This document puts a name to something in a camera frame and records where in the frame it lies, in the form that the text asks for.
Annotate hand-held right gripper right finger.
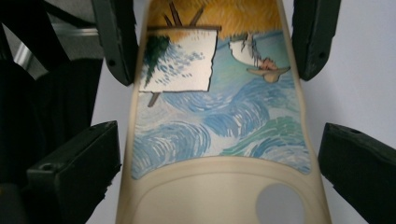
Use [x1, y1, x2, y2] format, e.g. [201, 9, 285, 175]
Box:
[318, 122, 396, 224]

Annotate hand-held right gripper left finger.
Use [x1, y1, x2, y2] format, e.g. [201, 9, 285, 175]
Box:
[26, 120, 122, 224]

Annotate beige painted-print phone case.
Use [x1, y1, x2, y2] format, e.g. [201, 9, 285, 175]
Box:
[115, 0, 332, 224]

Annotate metal stand bar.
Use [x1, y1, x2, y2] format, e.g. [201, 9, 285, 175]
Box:
[12, 22, 102, 80]

